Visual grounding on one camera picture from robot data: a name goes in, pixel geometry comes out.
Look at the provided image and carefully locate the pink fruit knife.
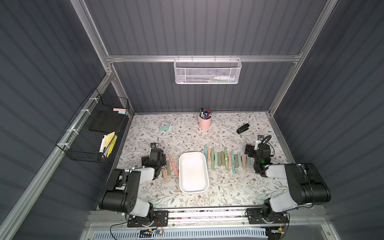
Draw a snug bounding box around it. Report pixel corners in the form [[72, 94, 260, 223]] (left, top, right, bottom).
[[168, 155, 179, 178]]

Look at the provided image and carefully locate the white wire mesh basket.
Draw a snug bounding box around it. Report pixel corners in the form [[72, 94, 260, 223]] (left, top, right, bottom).
[[174, 58, 242, 85]]

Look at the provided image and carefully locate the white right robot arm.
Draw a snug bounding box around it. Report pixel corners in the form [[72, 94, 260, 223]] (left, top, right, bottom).
[[245, 143, 331, 222]]

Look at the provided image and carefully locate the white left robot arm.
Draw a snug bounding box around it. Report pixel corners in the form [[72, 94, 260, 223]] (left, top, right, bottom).
[[99, 148, 166, 222]]

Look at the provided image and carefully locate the black stapler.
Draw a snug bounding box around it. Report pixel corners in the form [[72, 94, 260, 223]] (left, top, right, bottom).
[[236, 124, 250, 135]]

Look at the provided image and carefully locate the black notebook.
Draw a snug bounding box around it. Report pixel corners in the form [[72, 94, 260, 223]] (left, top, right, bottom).
[[89, 111, 125, 134]]

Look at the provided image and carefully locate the white oval storage box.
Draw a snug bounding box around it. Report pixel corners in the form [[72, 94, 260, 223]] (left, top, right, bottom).
[[179, 152, 210, 195]]

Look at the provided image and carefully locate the peach sheathed fruit knife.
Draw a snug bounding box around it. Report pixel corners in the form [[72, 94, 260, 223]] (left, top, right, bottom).
[[161, 168, 168, 182]]

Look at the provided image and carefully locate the mint folding fruit knife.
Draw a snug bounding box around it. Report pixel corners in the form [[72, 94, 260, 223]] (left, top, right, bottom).
[[247, 156, 251, 168]]

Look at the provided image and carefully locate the light green fruit knife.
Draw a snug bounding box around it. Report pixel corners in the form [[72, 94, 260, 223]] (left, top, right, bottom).
[[224, 147, 229, 172]]

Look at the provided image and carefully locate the olive folding fruit knife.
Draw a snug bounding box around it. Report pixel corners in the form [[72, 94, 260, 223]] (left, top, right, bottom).
[[217, 153, 222, 167]]

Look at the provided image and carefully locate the teal sheathed fruit knife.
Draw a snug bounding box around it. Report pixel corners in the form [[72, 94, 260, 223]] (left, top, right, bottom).
[[238, 154, 243, 168]]

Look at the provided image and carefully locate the teal ceramic sheathed knife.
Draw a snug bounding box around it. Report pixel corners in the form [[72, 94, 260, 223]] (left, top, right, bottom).
[[231, 150, 237, 174]]

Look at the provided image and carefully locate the peach folding fruit knife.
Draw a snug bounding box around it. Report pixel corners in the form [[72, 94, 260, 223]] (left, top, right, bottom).
[[228, 154, 232, 169]]

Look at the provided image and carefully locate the pink pen cup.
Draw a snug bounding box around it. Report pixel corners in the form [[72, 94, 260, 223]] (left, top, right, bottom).
[[199, 117, 213, 130]]

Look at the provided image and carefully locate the orange fruit knife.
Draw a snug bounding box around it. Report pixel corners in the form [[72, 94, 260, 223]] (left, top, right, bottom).
[[208, 148, 212, 163]]

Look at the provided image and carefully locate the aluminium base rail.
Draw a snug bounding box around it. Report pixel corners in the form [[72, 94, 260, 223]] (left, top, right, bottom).
[[85, 205, 329, 229]]

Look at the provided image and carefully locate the light blue folding knife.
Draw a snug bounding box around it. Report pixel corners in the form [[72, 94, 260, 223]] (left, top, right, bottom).
[[214, 152, 218, 166]]

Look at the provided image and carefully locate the black wire wall basket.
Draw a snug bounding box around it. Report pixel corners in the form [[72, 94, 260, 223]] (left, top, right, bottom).
[[57, 90, 130, 163]]

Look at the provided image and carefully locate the yellow highlighter pack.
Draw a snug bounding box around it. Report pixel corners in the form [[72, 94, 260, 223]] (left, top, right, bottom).
[[104, 135, 118, 158]]

